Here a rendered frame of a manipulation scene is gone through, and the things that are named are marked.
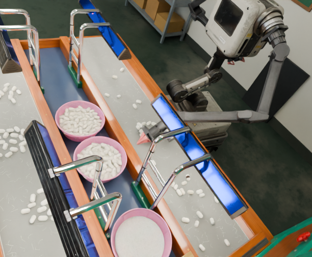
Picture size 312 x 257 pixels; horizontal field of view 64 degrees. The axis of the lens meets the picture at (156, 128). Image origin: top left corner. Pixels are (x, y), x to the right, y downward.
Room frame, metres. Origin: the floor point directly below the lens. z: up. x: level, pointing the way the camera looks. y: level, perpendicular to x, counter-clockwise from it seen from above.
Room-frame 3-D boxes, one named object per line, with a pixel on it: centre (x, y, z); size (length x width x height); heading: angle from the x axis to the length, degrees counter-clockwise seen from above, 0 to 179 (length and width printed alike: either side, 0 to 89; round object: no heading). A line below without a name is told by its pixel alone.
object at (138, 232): (0.40, -0.13, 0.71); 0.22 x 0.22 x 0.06
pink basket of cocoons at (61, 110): (0.88, 0.41, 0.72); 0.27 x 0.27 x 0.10
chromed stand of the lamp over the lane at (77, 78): (1.31, 0.60, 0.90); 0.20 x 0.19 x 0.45; 49
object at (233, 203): (0.72, -0.19, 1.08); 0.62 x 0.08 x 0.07; 49
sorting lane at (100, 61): (1.06, 0.10, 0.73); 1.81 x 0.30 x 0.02; 49
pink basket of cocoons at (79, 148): (0.69, 0.20, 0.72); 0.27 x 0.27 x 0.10
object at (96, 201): (0.37, 0.13, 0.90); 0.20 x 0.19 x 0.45; 49
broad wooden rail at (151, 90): (1.21, -0.04, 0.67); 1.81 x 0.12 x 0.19; 49
